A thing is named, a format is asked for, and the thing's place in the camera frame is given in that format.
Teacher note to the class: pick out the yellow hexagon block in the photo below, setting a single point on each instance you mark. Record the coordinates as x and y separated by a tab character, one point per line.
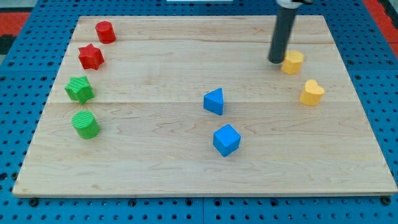
292	63

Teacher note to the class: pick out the blue cube block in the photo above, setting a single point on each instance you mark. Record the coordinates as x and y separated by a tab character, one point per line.
226	140

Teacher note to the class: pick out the red star block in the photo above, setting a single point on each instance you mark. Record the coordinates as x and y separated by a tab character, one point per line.
90	57

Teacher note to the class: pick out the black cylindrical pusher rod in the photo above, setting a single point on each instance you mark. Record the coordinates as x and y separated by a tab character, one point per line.
282	30

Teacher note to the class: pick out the green cylinder block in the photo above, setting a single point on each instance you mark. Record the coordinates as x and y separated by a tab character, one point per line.
85	124

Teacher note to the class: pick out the red cylinder block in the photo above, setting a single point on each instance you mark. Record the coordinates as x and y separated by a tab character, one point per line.
105	32

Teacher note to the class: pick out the blue triangle block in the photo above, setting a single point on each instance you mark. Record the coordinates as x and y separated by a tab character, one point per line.
213	101

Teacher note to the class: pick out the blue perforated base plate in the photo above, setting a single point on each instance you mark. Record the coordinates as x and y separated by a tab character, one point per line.
31	65

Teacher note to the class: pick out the yellow heart block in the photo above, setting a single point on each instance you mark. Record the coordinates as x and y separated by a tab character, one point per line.
312	93

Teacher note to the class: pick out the green star block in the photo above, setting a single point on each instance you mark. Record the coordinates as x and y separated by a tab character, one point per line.
79	89

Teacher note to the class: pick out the wooden board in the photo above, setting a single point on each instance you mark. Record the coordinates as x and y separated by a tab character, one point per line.
156	139

